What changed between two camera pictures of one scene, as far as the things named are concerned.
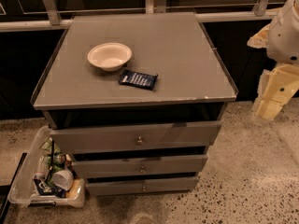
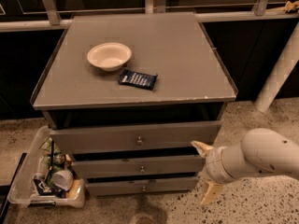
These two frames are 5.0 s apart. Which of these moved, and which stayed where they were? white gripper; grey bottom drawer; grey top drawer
Moved: white gripper
Stayed: grey bottom drawer; grey top drawer
